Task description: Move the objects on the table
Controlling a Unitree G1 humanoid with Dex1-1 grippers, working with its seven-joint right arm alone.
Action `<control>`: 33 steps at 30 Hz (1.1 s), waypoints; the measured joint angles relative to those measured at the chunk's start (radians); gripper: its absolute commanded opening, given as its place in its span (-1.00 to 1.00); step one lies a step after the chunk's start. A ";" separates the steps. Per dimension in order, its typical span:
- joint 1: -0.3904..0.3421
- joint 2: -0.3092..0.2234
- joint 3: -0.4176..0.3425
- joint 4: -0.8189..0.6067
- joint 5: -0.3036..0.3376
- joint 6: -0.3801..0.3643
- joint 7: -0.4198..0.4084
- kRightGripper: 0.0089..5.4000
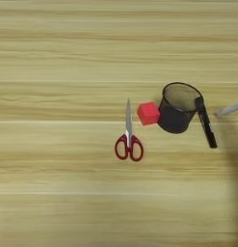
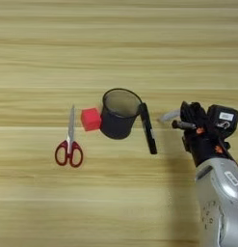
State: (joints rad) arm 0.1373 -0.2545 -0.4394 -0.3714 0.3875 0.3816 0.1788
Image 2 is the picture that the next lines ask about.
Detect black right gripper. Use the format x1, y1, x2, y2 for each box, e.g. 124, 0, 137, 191
171, 100, 235, 168

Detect white marker with black cap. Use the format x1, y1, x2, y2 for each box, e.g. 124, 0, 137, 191
158, 108, 182, 124

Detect black pen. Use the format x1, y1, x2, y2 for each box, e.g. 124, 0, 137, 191
138, 102, 158, 155

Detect small black box white label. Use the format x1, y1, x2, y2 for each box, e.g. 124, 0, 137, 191
206, 103, 238, 140

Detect black mesh pen cup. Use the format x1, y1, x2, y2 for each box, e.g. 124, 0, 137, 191
99, 88, 144, 141

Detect red cube block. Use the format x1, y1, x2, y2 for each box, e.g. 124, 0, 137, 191
80, 107, 103, 132

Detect red handled scissors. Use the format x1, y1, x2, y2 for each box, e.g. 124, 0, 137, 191
54, 104, 84, 169

